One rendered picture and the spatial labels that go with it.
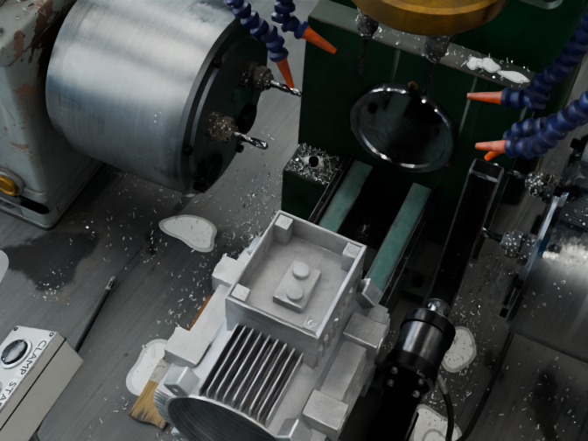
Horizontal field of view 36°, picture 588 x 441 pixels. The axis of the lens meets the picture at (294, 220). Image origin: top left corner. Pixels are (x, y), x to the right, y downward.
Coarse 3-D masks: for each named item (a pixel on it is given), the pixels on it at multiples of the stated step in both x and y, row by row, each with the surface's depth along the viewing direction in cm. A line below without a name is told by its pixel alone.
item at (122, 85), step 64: (128, 0) 108; (192, 0) 109; (64, 64) 108; (128, 64) 105; (192, 64) 103; (256, 64) 115; (64, 128) 112; (128, 128) 107; (192, 128) 106; (192, 192) 115
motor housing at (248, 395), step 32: (224, 288) 96; (224, 320) 93; (384, 320) 97; (224, 352) 88; (256, 352) 88; (352, 352) 92; (160, 384) 90; (224, 384) 85; (256, 384) 86; (288, 384) 86; (320, 384) 90; (352, 384) 92; (192, 416) 97; (224, 416) 100; (256, 416) 85; (288, 416) 86
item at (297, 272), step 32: (288, 224) 92; (256, 256) 90; (288, 256) 93; (320, 256) 93; (352, 256) 90; (256, 288) 90; (288, 288) 88; (320, 288) 91; (352, 288) 91; (256, 320) 87; (288, 320) 88; (320, 320) 85; (288, 352) 89; (320, 352) 87
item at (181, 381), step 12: (360, 288) 94; (372, 288) 94; (360, 300) 94; (372, 300) 94; (180, 372) 87; (192, 372) 88; (168, 384) 87; (180, 384) 86; (192, 384) 87; (288, 420) 85; (288, 432) 84; (300, 432) 85
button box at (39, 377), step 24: (24, 336) 92; (48, 336) 90; (0, 360) 90; (24, 360) 89; (48, 360) 89; (72, 360) 92; (0, 384) 87; (24, 384) 87; (48, 384) 89; (0, 408) 85; (24, 408) 87; (48, 408) 89; (0, 432) 85; (24, 432) 87
